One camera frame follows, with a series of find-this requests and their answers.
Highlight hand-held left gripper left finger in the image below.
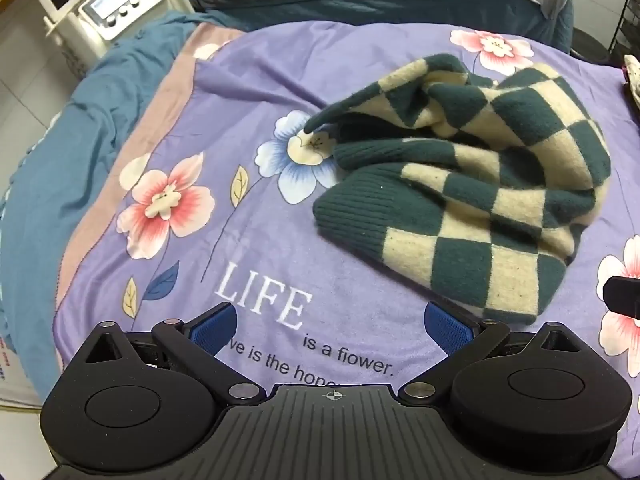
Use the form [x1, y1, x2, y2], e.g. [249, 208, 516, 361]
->
[71, 302, 267, 404]

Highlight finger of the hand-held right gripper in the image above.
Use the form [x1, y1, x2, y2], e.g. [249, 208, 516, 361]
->
[602, 275, 640, 321]

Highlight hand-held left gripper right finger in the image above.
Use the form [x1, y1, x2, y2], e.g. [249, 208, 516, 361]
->
[398, 301, 584, 406]

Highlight green cream checkered sweater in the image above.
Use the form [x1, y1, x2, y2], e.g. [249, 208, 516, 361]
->
[305, 52, 613, 325]

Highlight purple floral blanket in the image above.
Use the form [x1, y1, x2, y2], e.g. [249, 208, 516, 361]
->
[52, 22, 640, 476]

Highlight cream patterned small item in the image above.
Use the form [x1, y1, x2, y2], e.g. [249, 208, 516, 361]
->
[624, 54, 640, 98]

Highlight white machine with knobs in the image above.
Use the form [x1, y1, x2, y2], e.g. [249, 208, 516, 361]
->
[22, 0, 173, 81]

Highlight black wire rack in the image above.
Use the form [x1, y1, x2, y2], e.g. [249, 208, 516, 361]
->
[607, 0, 640, 67]

